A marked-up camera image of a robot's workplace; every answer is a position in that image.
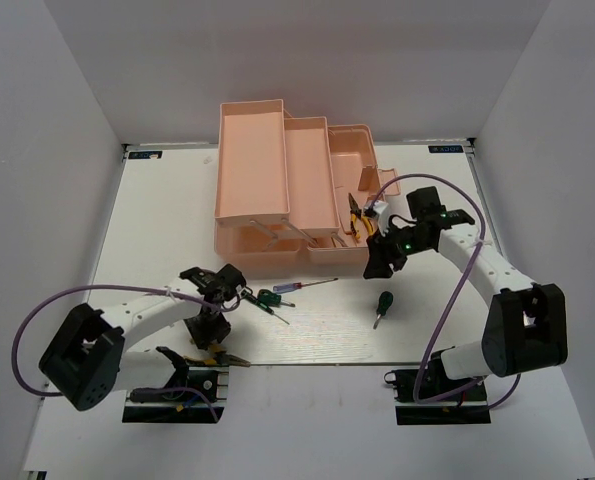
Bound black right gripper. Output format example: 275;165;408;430
364;220;432;279

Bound green stubby screwdriver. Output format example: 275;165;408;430
373;291;394;330

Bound yellow black long-nose pliers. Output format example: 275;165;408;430
348;193;375;244

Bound green black tester screwdriver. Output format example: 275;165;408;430
241;289;282;310

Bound pink plastic toolbox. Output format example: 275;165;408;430
214;99;400;270

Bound thin green precision screwdriver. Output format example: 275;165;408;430
266;306;291;325

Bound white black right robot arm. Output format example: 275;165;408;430
363;187;568;405

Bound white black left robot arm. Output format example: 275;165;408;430
39;264;246;411

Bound blue table label right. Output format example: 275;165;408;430
428;145;464;154

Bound blue table label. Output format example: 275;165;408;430
128;150;163;160
428;145;464;154

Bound blue table label left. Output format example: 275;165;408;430
128;150;163;160

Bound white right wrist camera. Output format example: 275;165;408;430
364;199;391;236

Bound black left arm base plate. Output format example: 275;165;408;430
122;366;229;425

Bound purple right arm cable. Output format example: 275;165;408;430
371;172;523;412

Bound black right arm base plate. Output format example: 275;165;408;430
383;368;491;426

